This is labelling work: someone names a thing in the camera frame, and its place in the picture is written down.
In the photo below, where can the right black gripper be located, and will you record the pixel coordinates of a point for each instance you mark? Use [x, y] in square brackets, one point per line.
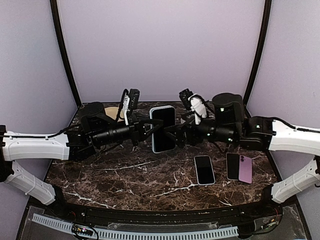
[179, 129]

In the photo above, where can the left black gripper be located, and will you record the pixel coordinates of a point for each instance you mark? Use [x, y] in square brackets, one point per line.
[138, 129]

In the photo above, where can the lavender phone case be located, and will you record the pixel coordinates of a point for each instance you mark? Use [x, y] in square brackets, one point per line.
[204, 170]

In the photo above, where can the black phone face up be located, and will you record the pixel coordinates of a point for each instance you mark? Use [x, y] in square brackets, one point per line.
[232, 166]

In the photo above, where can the pink phone face down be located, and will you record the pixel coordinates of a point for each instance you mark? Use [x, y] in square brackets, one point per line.
[245, 169]

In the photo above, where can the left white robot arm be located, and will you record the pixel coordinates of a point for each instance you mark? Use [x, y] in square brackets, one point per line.
[15, 146]

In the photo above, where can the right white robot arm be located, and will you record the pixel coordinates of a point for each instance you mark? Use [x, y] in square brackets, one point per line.
[226, 123]

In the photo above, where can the beige round plate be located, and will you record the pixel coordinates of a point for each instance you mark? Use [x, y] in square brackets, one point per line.
[112, 111]

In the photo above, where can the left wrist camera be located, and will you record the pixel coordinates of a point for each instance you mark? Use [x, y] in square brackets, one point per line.
[128, 103]

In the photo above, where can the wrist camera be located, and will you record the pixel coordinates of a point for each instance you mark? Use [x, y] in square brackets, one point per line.
[194, 103]
[128, 103]

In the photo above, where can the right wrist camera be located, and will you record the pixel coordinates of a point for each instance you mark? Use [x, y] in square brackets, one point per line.
[194, 103]

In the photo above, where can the white slotted cable duct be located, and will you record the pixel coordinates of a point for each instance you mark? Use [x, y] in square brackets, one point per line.
[84, 232]

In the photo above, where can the left black frame post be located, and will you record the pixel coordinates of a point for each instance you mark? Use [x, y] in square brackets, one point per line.
[63, 51]

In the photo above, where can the black frame post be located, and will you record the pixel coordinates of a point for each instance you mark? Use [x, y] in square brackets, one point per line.
[259, 51]
[63, 51]

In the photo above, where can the right black frame post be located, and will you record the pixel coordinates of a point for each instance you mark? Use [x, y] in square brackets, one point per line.
[259, 51]

